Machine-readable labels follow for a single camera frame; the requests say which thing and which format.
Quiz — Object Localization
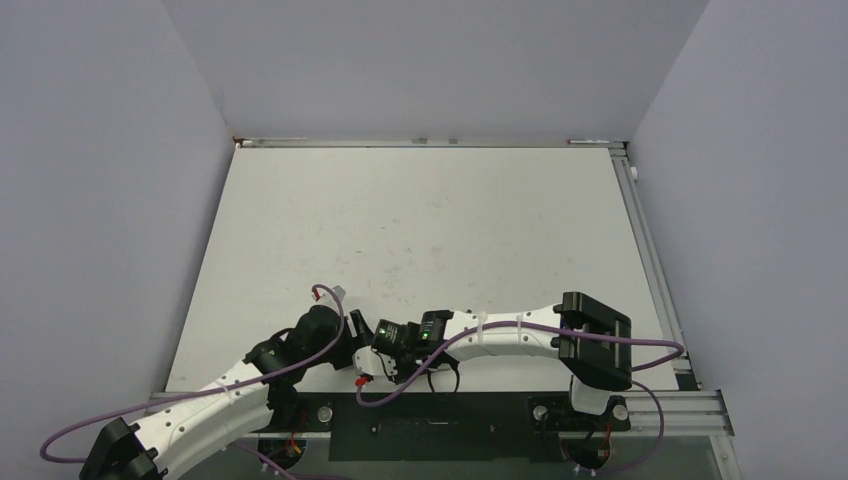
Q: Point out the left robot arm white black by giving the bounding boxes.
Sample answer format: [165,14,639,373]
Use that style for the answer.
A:
[79,305,373,479]

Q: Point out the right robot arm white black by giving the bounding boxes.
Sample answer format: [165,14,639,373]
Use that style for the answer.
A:
[353,292,632,428]

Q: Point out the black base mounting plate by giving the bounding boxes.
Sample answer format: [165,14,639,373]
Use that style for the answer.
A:
[258,392,631,462]

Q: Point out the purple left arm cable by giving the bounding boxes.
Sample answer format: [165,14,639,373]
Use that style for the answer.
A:
[39,283,347,465]

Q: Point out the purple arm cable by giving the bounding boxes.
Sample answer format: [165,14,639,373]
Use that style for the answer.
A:
[39,283,347,465]
[356,321,686,408]

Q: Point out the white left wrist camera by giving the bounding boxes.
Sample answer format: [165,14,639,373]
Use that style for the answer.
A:
[314,285,346,308]

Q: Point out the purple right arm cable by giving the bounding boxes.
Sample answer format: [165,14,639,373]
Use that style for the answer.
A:
[356,321,686,408]

